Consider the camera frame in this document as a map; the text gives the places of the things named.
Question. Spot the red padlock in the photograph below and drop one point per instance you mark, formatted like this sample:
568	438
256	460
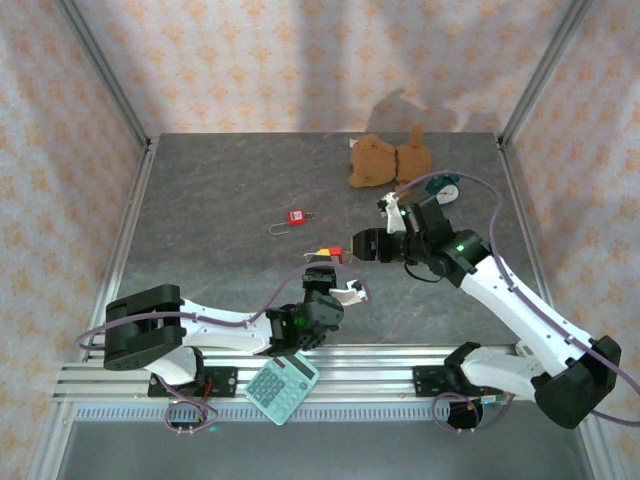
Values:
296	217
337	254

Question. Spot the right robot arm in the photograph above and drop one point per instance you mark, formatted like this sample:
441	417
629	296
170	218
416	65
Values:
525	315

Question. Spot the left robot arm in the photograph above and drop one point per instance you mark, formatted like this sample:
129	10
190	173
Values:
220	330

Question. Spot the teal alarm clock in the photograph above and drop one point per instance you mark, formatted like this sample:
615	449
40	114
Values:
445	192

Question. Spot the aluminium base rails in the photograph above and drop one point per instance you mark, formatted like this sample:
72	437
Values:
360	375

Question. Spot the teal calculator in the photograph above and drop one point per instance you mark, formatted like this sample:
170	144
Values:
280	390

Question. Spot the brown teddy bear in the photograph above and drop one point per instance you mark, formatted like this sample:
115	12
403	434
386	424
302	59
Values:
380	160

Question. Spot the small green connector board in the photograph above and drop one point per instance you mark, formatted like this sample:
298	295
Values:
492	398

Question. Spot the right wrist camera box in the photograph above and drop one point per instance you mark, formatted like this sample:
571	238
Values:
391	215

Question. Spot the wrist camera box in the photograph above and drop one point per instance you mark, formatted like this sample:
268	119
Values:
345	295
391	215

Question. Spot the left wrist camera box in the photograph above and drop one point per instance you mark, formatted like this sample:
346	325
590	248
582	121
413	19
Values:
345	295

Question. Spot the aluminium table side rail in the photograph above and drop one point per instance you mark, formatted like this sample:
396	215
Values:
509	170
134	200

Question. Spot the aluminium frame post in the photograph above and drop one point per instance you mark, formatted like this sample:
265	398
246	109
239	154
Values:
545	75
105	75

